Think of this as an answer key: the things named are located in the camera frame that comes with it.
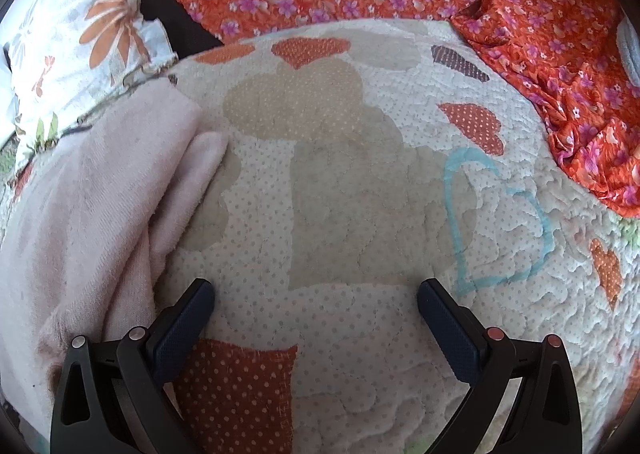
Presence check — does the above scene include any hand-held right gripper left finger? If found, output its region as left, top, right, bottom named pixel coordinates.
left=50, top=278, right=217, bottom=454

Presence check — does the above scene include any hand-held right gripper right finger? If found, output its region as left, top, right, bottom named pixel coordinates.
left=417, top=278, right=583, bottom=454

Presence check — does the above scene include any pale pink fleece garment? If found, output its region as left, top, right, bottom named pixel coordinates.
left=0, top=83, right=231, bottom=440

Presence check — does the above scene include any quilted heart-pattern blanket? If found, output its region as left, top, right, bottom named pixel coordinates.
left=0, top=18, right=640, bottom=454

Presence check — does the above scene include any orange small-flowered cloth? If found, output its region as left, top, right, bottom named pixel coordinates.
left=450, top=0, right=640, bottom=220

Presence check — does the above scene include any black sofa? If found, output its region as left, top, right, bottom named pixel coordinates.
left=121, top=0, right=224, bottom=60

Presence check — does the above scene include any white floral pillow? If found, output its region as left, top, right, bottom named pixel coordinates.
left=0, top=0, right=178, bottom=170

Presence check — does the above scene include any grey-white cloth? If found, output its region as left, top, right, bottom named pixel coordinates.
left=616, top=14, right=640, bottom=85

